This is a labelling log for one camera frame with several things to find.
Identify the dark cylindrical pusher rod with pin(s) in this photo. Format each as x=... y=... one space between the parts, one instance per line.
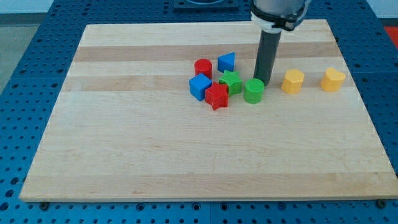
x=267 y=49

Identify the blue cube block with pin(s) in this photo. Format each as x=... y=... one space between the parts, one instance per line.
x=198 y=85

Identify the red cylinder block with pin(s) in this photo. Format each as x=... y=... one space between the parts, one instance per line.
x=203 y=66

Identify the yellow hexagon block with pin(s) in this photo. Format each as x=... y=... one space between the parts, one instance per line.
x=293 y=80

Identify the green cylinder block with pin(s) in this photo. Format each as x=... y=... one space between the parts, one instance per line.
x=253 y=90

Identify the blue triangle block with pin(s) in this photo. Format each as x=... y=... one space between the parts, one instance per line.
x=226 y=62

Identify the wooden board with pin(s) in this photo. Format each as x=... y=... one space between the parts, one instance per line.
x=125 y=127

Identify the green star block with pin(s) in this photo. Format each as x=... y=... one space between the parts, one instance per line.
x=232 y=80

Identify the red star block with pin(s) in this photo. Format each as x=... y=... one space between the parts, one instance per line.
x=217 y=95

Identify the yellow heart block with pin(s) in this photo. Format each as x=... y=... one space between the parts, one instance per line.
x=332 y=80

